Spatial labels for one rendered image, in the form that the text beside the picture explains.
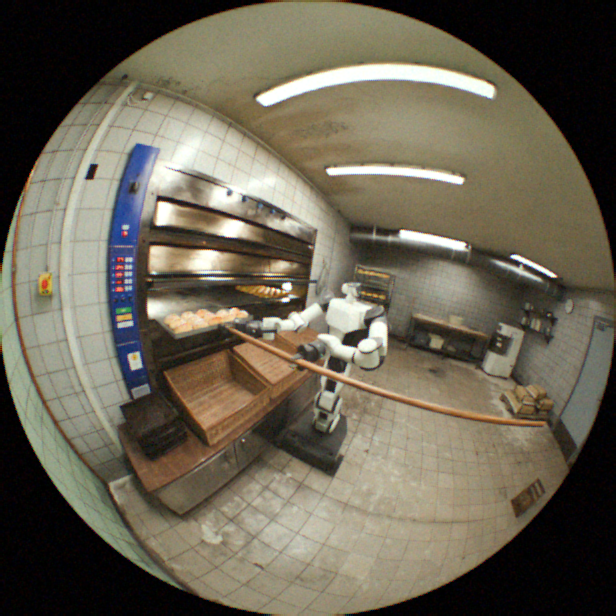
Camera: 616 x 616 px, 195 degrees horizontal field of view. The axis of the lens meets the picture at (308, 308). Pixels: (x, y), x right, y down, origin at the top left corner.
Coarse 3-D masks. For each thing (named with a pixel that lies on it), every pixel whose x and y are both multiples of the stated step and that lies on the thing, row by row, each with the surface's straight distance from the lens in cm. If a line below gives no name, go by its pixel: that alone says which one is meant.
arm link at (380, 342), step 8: (376, 328) 88; (384, 328) 90; (376, 336) 81; (384, 336) 85; (360, 344) 77; (368, 344) 76; (376, 344) 77; (384, 344) 81; (368, 352) 74; (384, 352) 82; (376, 368) 82
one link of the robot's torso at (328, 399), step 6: (330, 354) 127; (324, 366) 127; (348, 366) 122; (348, 372) 124; (324, 378) 128; (324, 384) 130; (330, 384) 134; (336, 384) 132; (342, 384) 125; (324, 390) 137; (330, 390) 138; (336, 390) 129; (318, 396) 143; (324, 396) 137; (330, 396) 136; (336, 396) 140; (318, 402) 142; (324, 402) 140; (330, 402) 138; (336, 402) 140; (324, 408) 145; (330, 408) 141
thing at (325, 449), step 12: (312, 420) 191; (300, 432) 179; (312, 432) 181; (324, 432) 184; (336, 432) 187; (288, 444) 170; (300, 444) 168; (312, 444) 170; (324, 444) 175; (336, 444) 178; (300, 456) 174; (312, 456) 166; (324, 456) 164; (324, 468) 173
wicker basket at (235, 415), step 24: (216, 360) 149; (168, 384) 133; (192, 384) 143; (216, 384) 154; (240, 384) 157; (264, 384) 134; (192, 408) 140; (216, 408) 138; (240, 408) 117; (216, 432) 115
